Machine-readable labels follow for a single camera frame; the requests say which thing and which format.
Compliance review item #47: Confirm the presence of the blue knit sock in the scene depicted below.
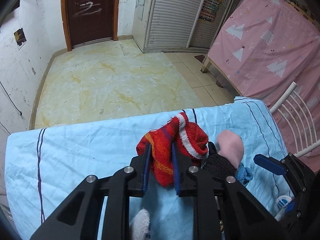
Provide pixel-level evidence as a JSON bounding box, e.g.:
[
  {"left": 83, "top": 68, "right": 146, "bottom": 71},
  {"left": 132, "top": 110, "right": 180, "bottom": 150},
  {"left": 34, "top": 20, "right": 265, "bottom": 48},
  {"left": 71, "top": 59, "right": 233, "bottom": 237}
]
[{"left": 235, "top": 163, "right": 253, "bottom": 187}]

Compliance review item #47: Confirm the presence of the dark wall sticker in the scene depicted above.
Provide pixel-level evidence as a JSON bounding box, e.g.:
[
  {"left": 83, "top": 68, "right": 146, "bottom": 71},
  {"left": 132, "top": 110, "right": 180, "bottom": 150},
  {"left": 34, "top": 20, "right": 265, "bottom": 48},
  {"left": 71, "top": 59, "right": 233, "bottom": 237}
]
[{"left": 14, "top": 28, "right": 27, "bottom": 47}]

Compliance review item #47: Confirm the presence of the dark brown door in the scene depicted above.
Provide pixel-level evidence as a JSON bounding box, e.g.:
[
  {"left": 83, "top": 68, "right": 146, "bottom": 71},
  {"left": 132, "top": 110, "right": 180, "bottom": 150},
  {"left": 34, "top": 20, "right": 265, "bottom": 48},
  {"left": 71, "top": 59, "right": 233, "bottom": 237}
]
[{"left": 61, "top": 0, "right": 119, "bottom": 51}]

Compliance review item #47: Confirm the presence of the black knit sock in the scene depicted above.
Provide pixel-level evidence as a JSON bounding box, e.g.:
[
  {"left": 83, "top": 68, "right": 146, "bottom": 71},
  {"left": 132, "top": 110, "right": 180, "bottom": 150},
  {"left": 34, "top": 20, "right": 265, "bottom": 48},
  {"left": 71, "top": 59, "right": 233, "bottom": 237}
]
[{"left": 202, "top": 141, "right": 236, "bottom": 179}]

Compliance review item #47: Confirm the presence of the colourful wall chart poster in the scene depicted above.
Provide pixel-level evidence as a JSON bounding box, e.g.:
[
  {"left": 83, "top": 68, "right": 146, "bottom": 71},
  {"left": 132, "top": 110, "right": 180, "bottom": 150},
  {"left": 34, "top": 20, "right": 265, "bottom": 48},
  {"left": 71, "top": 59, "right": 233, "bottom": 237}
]
[{"left": 199, "top": 0, "right": 222, "bottom": 22}]

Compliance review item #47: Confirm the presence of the pink and black sock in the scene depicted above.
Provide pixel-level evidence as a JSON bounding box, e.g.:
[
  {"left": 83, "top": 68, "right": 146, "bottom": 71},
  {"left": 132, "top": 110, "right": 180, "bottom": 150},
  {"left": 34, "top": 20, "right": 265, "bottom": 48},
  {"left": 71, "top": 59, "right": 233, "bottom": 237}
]
[{"left": 216, "top": 130, "right": 244, "bottom": 170}]

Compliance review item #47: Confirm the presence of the light blue bed sheet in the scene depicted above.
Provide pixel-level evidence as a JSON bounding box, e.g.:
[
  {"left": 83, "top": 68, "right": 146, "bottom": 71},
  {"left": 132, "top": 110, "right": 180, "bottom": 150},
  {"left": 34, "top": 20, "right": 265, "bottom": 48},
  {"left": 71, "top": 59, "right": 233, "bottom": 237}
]
[{"left": 4, "top": 98, "right": 292, "bottom": 239}]

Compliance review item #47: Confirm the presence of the white slatted wardrobe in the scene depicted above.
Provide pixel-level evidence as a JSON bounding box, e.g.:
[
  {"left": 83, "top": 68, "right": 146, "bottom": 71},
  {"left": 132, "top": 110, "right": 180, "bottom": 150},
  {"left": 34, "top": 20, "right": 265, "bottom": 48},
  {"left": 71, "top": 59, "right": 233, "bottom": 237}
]
[{"left": 132, "top": 0, "right": 236, "bottom": 53}]

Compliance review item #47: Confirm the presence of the white metal chair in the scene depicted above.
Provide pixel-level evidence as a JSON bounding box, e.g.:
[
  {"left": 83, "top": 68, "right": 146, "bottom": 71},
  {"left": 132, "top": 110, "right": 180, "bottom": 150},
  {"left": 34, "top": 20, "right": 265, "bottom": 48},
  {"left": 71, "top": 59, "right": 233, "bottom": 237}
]
[{"left": 270, "top": 82, "right": 319, "bottom": 158}]

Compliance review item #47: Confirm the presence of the pink tree-print curtain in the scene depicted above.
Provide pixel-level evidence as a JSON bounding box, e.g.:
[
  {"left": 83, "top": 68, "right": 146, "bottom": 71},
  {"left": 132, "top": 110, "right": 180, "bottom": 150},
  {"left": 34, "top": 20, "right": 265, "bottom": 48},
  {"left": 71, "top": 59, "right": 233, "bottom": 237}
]
[{"left": 207, "top": 0, "right": 320, "bottom": 173}]

